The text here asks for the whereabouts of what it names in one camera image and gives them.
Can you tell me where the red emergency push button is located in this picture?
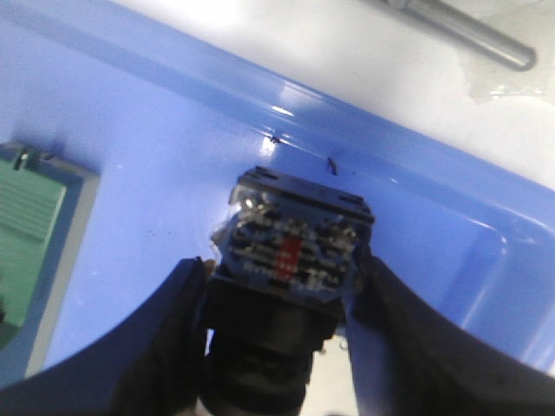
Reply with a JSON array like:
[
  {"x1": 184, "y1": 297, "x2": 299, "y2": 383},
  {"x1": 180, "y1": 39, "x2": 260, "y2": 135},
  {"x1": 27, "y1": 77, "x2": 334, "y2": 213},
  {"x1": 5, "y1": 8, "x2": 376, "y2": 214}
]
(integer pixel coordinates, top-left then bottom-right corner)
[{"x1": 199, "y1": 166, "x2": 374, "y2": 415}]

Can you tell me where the grey metal rack frame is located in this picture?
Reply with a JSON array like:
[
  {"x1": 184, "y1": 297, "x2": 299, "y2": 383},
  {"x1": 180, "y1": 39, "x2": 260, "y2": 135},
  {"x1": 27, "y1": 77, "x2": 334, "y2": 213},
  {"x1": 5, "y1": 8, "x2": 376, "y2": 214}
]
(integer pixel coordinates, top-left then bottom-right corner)
[{"x1": 370, "y1": 1, "x2": 539, "y2": 73}]

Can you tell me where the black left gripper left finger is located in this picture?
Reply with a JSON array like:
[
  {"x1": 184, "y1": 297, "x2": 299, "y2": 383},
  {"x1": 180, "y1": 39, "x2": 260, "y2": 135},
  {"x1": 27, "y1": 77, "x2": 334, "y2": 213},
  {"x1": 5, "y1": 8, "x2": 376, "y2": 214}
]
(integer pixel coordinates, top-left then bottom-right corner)
[{"x1": 1, "y1": 257, "x2": 206, "y2": 415}]

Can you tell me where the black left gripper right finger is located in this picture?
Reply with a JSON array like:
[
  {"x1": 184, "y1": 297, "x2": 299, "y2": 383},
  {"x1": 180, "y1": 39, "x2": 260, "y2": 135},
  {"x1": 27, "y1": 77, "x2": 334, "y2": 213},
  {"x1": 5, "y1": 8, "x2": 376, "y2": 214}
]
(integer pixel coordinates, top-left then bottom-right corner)
[{"x1": 346, "y1": 249, "x2": 554, "y2": 415}]

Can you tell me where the clear adhesive tape patch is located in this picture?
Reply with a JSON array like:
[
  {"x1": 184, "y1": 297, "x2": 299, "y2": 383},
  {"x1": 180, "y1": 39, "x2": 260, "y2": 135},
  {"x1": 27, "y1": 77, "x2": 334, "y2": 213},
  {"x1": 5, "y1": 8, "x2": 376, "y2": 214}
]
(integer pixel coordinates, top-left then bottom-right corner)
[{"x1": 458, "y1": 44, "x2": 554, "y2": 105}]

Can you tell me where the green knife switch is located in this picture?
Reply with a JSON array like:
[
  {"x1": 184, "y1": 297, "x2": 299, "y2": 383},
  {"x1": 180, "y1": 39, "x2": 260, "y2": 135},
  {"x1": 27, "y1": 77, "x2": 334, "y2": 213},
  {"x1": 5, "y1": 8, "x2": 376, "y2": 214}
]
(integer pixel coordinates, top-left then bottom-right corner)
[{"x1": 1, "y1": 141, "x2": 99, "y2": 387}]

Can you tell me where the blue plastic tray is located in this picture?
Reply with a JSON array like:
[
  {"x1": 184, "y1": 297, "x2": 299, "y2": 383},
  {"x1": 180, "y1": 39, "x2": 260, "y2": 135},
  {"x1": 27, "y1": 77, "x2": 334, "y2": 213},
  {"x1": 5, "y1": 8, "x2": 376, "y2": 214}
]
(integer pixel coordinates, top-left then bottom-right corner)
[{"x1": 1, "y1": 1, "x2": 554, "y2": 370}]

